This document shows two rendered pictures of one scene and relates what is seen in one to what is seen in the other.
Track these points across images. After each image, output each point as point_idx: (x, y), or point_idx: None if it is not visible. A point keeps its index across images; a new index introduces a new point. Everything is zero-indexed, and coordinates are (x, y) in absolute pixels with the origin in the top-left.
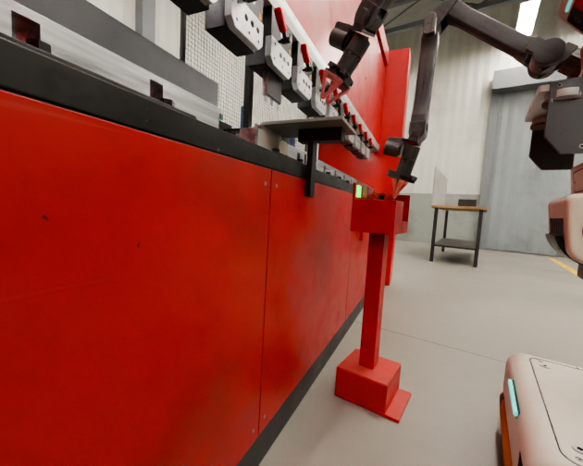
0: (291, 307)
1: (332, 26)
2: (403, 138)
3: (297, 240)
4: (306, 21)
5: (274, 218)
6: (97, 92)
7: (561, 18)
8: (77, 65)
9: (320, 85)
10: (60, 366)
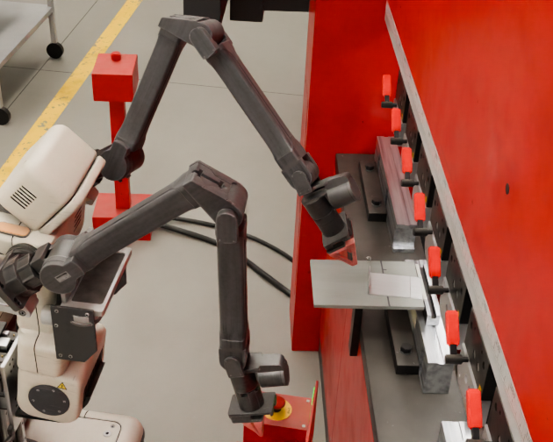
0: (342, 426)
1: (495, 176)
2: (257, 352)
3: (349, 377)
4: (448, 162)
5: (347, 317)
6: None
7: (76, 210)
8: (362, 174)
9: (452, 282)
10: (330, 257)
